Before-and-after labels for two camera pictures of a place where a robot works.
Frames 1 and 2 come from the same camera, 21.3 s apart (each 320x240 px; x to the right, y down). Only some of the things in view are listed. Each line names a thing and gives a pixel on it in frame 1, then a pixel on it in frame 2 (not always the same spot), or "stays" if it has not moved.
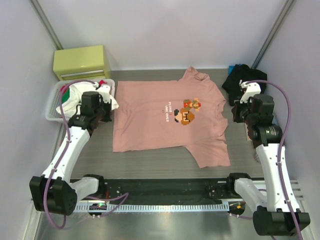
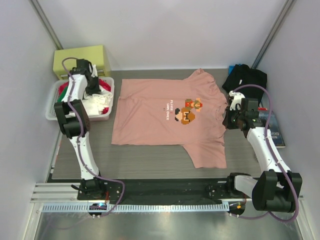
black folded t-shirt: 241,73 stays
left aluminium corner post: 47,24 stays
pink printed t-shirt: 153,115 stays
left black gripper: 107,118 to 96,90
